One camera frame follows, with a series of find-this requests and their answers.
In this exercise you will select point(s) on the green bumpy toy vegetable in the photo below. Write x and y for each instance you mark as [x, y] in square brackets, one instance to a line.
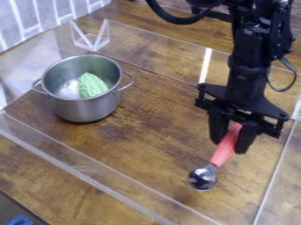
[91, 85]

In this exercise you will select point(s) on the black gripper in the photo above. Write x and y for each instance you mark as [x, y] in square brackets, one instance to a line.
[240, 102]

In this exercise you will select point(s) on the stainless steel pot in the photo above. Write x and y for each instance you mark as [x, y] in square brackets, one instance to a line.
[57, 84]

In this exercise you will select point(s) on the pink handled metal spoon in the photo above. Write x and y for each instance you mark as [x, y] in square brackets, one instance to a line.
[202, 178]

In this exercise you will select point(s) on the clear acrylic corner bracket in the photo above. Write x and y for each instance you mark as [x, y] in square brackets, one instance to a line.
[88, 41]

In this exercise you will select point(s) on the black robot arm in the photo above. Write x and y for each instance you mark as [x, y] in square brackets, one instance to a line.
[262, 40]

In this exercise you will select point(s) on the blue object at corner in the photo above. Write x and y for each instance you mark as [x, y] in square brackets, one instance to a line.
[20, 220]

